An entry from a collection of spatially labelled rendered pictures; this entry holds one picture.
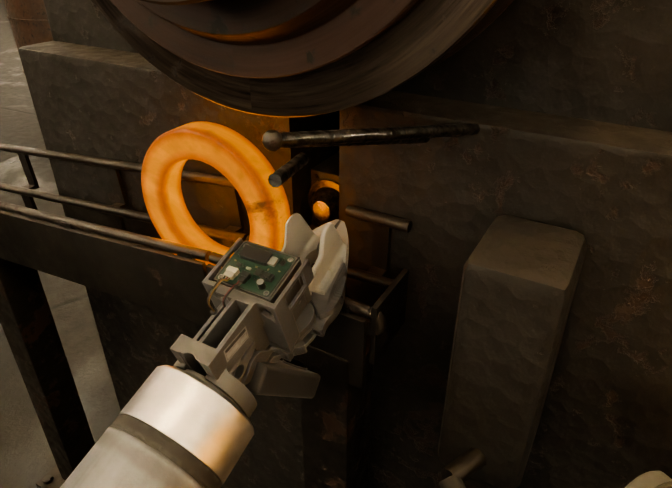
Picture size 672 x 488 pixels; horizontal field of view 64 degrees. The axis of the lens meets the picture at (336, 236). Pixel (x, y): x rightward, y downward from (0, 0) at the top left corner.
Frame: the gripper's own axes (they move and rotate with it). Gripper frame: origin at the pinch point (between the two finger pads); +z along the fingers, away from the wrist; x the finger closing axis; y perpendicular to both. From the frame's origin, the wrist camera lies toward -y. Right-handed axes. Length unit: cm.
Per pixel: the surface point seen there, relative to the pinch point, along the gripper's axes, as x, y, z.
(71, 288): 121, -84, 15
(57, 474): 65, -69, -28
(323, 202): 4.9, -1.8, 5.5
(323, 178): 6.2, -0.7, 8.1
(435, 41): -10.5, 21.0, 1.4
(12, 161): 237, -101, 68
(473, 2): -12.7, 23.4, 2.1
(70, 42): 49, 9, 13
